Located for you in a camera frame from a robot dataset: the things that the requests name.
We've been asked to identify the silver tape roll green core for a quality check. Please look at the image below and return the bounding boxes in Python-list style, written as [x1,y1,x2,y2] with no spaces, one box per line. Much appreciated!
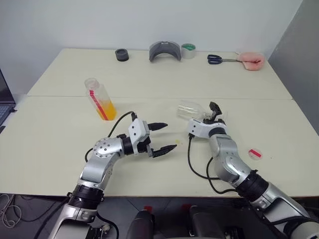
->
[180,43,197,60]

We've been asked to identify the dark rounded shape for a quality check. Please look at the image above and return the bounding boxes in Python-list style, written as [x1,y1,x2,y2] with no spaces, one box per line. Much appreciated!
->
[126,210,155,239]
[188,206,225,239]

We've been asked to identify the grey curved visor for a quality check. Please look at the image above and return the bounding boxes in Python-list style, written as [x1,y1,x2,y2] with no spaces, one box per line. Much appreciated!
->
[149,41,182,63]

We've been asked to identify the white red-striped bottle cap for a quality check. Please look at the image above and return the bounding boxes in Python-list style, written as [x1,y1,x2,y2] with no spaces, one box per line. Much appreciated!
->
[248,148,263,159]

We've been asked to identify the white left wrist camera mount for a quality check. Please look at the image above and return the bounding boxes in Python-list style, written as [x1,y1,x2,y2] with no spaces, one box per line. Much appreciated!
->
[127,119,151,156]

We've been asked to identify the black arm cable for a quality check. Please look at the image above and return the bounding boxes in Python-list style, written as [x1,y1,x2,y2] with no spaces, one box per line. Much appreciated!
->
[84,111,139,163]
[186,133,238,195]

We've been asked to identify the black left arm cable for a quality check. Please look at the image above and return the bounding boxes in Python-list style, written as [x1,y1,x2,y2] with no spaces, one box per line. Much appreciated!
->
[84,111,139,163]

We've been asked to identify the white floor cable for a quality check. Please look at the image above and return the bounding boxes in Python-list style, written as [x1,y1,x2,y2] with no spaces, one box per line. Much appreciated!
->
[0,193,23,229]

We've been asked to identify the black round container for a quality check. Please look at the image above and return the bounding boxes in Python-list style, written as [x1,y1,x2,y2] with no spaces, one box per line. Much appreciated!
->
[115,48,130,62]

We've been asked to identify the pink cloth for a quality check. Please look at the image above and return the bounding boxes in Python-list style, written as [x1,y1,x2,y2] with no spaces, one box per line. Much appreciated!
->
[235,51,266,72]

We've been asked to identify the black floor cable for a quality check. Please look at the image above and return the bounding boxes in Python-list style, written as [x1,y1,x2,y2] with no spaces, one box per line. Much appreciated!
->
[14,194,69,223]

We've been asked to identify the clear wine glass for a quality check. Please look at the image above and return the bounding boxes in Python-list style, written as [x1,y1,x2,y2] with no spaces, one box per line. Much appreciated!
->
[175,100,229,123]

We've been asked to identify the dark laptop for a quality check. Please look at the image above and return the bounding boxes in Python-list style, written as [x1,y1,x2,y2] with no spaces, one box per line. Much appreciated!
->
[0,67,18,126]

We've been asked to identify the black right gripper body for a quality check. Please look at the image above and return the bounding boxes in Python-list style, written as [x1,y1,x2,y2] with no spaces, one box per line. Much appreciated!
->
[203,114,227,125]

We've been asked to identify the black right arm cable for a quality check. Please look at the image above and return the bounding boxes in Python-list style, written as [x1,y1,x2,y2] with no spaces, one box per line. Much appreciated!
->
[186,133,238,195]

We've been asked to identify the grey partition panel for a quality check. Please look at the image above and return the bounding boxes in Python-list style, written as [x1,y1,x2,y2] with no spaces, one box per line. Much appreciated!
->
[267,0,319,138]

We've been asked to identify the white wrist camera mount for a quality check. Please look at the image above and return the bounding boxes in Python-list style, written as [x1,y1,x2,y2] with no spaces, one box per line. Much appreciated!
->
[187,118,225,139]
[127,119,151,156]

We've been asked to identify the blue-handled scissors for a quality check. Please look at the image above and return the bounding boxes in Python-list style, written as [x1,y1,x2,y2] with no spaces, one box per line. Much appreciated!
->
[206,54,240,66]

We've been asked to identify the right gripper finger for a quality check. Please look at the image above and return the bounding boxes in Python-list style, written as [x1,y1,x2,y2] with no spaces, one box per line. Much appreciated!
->
[208,101,223,119]

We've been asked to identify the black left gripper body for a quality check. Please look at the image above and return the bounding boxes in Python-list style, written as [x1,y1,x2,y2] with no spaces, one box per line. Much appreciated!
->
[138,123,157,158]

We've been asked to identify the bottle with orange juice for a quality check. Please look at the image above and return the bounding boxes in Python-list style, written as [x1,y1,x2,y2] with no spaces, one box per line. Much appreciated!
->
[84,77,118,121]

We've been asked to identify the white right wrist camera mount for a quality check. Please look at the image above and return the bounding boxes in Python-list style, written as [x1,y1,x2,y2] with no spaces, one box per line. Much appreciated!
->
[187,118,225,139]

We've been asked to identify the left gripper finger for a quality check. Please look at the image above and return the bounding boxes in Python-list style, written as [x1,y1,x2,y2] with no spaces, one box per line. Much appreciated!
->
[151,144,178,159]
[148,121,168,132]

